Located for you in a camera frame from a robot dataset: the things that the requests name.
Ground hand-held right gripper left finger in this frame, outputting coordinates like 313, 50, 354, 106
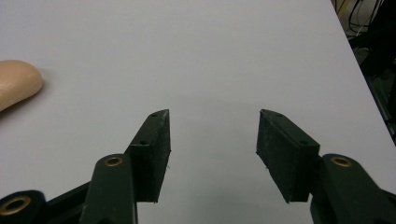
78, 108, 172, 224

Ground beige rounded object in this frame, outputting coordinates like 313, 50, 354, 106
0, 59, 44, 113

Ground black cables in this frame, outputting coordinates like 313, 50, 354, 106
334, 0, 386, 35

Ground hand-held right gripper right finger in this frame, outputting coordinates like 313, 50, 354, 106
256, 108, 396, 224

